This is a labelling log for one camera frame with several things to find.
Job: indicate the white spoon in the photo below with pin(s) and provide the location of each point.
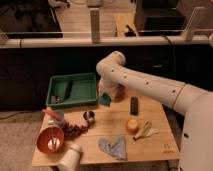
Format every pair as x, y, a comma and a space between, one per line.
54, 141

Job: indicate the bunch of dark grapes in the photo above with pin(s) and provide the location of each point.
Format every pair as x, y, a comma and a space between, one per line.
73, 130

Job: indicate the green plastic tray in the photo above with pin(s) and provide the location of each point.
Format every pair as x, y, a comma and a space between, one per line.
83, 92

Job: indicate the grey divider post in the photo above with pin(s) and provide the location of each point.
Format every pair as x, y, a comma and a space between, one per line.
95, 25

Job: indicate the red bowl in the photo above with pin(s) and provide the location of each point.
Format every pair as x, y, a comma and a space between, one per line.
44, 137

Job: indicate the black box on desk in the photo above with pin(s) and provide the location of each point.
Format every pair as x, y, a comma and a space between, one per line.
158, 15

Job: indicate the orange fruit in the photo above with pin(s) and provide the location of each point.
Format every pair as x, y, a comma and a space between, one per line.
131, 125

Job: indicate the black marker in tray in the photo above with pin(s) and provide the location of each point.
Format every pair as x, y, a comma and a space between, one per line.
68, 89

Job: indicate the black stapler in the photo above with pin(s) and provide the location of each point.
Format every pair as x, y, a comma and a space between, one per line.
129, 32

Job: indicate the banana peel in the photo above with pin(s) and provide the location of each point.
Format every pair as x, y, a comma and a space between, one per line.
146, 131

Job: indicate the white cup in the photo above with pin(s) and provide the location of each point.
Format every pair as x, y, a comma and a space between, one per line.
70, 160

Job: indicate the blue grey cloth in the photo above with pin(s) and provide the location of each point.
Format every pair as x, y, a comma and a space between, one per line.
117, 149

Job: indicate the green sponge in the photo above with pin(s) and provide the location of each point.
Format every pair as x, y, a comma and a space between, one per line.
105, 100

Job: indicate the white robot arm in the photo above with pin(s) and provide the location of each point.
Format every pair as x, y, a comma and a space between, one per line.
195, 104

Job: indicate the red handled tool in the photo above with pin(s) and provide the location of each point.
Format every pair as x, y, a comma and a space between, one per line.
52, 114

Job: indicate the blue mug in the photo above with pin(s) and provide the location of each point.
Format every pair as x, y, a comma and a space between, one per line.
60, 120

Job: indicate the purple bowl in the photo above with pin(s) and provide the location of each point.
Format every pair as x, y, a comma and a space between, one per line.
120, 92

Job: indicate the small metal cup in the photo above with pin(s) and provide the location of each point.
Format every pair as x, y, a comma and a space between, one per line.
89, 116

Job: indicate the small metal clip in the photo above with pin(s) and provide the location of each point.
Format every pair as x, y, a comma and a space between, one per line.
56, 99

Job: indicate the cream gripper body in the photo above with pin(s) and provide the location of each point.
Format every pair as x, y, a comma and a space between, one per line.
111, 89

